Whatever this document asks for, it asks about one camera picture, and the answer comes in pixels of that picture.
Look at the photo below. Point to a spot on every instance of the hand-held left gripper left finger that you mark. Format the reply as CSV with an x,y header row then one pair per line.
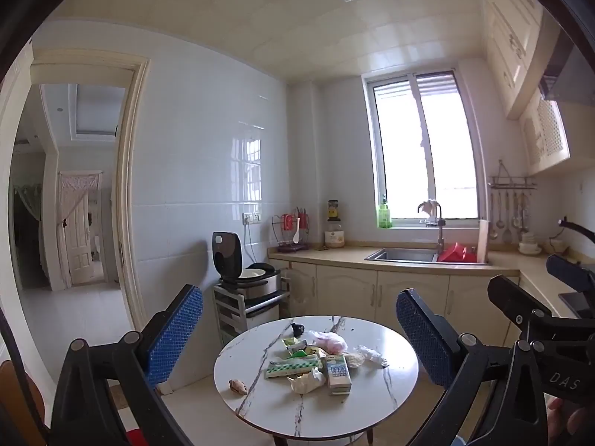
x,y
174,334

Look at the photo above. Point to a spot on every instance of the clear plastic bag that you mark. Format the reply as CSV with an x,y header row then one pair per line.
x,y
367,355

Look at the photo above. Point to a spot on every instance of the white panel door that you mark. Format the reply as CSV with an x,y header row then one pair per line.
x,y
76,241

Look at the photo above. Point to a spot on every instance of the green dish soap bottle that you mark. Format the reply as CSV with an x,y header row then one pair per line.
x,y
385,216

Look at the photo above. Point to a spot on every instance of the brown wooden panel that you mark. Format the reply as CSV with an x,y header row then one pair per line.
x,y
18,399

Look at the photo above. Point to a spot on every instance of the kitchen window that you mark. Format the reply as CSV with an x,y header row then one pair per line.
x,y
404,148

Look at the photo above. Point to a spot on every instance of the clear storage jar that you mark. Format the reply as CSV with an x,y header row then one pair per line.
x,y
334,238

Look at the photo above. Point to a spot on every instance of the hanging metal utensil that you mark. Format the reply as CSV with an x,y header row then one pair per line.
x,y
507,232
525,218
493,230
516,218

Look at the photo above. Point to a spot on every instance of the cream upper cabinet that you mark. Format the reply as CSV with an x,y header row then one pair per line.
x,y
509,37

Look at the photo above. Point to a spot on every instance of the red plastic basin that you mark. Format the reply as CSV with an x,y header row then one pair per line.
x,y
455,254

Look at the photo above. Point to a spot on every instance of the stack of white bowls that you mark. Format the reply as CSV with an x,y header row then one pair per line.
x,y
530,245

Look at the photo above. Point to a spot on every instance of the yellow black figure bottle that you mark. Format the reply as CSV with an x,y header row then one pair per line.
x,y
333,211

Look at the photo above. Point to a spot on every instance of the white plastic spoon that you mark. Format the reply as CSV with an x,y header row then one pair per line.
x,y
296,237

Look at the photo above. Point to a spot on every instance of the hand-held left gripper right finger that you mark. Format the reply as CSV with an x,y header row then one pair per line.
x,y
423,341

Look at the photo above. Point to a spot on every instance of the range hood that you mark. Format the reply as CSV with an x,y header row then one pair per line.
x,y
560,69

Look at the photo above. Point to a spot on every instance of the cream lattice door cabinet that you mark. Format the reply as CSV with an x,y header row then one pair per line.
x,y
546,137

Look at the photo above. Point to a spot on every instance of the pale cutting board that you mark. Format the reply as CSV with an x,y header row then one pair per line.
x,y
482,241

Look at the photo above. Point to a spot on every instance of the white green torn wrapper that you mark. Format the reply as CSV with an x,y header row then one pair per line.
x,y
304,356

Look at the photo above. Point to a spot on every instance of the cream kitchen base cabinet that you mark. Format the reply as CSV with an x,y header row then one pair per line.
x,y
348,292

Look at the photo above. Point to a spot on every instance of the metal kitchen faucet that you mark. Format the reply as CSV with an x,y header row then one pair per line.
x,y
440,237

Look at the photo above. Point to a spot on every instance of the metal utensil wall rack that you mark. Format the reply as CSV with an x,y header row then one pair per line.
x,y
511,185

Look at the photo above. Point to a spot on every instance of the white wall outlet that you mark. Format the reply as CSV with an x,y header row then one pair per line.
x,y
251,217

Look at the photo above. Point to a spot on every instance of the green checkered packet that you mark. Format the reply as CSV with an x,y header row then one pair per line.
x,y
288,369

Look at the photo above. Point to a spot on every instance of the chrome faucet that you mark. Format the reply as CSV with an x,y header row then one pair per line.
x,y
430,206

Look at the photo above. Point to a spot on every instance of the white tissue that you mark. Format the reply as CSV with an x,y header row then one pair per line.
x,y
304,383

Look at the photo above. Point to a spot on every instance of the cream door frame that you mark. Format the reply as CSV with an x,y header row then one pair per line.
x,y
128,172

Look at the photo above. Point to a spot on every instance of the steel kitchen sink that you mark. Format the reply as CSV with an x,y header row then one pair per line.
x,y
399,254

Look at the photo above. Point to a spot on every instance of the black cooktop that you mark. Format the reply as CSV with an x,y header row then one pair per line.
x,y
578,304

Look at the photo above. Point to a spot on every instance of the white milk carton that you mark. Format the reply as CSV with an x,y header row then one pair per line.
x,y
337,376

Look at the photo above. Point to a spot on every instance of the person's right hand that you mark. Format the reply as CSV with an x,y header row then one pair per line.
x,y
574,422

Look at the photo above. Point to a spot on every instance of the black crumpled wrapper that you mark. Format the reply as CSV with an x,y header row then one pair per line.
x,y
297,330

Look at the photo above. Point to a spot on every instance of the pink plastic bag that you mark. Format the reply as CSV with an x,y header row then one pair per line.
x,y
332,344

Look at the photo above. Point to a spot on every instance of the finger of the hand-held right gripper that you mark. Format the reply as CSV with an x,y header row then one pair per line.
x,y
569,270
516,302

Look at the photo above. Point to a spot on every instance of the black silver rice cooker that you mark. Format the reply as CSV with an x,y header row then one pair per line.
x,y
251,283

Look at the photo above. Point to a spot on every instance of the metal rack cart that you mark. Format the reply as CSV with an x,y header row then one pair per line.
x,y
232,311

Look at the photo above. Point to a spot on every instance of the green white snack packet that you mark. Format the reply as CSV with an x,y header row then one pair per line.
x,y
294,344

